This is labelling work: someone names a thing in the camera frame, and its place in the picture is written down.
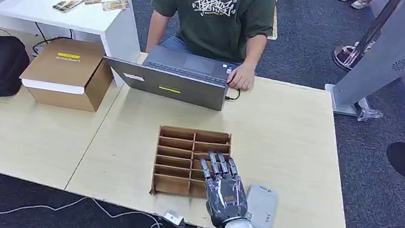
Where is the yellow floor tape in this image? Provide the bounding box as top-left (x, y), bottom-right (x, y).
top-left (266, 5), bottom-right (283, 42)

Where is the person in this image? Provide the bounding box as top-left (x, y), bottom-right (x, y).
top-left (143, 0), bottom-right (280, 69)

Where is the grey open laptop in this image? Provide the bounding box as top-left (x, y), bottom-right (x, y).
top-left (98, 37), bottom-right (242, 114)

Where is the dark printed card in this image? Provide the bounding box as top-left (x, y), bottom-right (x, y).
top-left (51, 0), bottom-right (84, 17)

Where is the brown cardboard box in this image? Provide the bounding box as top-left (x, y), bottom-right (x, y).
top-left (16, 32), bottom-right (119, 115)

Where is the chrome stanchion post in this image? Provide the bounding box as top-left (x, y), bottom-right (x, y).
top-left (329, 0), bottom-right (402, 78)

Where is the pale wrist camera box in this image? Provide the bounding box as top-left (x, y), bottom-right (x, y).
top-left (163, 209), bottom-right (185, 228)

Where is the black laptop power cable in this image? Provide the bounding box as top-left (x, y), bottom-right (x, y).
top-left (223, 86), bottom-right (242, 103)

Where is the long tan printed card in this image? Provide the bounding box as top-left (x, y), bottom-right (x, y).
top-left (100, 0), bottom-right (131, 15)

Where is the wooden compartment card box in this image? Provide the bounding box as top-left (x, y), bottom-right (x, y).
top-left (149, 123), bottom-right (234, 206)

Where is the white side table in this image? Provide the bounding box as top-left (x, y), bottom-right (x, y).
top-left (0, 0), bottom-right (149, 65)

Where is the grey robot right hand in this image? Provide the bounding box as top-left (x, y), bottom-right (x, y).
top-left (190, 149), bottom-right (257, 228)

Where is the black cable under table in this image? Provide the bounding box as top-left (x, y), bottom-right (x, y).
top-left (29, 22), bottom-right (75, 61)

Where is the white floor cable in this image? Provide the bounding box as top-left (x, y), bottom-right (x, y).
top-left (0, 184), bottom-right (165, 228)

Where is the grey sign stand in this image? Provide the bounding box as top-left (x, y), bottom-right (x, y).
top-left (321, 0), bottom-right (405, 125)

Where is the grey flat pouch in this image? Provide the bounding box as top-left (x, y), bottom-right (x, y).
top-left (241, 182), bottom-right (281, 228)

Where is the person's left hand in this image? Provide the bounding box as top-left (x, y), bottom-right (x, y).
top-left (225, 60), bottom-right (258, 93)

